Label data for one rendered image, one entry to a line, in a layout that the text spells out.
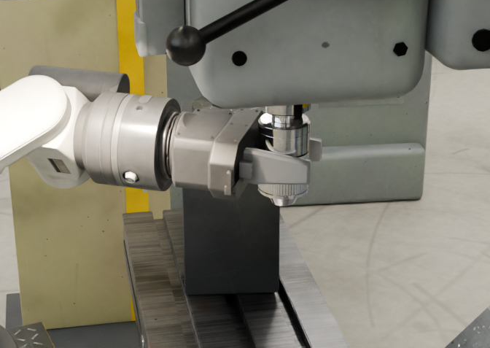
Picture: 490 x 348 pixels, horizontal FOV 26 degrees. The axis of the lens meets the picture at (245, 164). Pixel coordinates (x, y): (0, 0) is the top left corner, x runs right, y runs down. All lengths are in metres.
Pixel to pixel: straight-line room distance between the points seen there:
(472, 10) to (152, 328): 0.62
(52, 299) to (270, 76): 2.20
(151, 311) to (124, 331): 1.67
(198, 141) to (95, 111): 0.10
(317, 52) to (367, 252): 2.66
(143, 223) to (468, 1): 0.81
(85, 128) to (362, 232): 2.67
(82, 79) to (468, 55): 0.38
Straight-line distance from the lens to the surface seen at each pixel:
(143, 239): 1.50
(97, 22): 2.69
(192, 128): 0.97
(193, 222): 1.31
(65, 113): 0.99
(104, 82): 1.03
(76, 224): 2.88
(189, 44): 0.77
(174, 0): 0.89
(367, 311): 3.15
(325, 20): 0.83
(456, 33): 0.85
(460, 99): 4.91
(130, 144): 0.96
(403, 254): 3.48
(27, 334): 2.31
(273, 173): 0.94
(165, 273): 1.41
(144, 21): 0.89
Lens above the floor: 1.60
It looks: 23 degrees down
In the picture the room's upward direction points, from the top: straight up
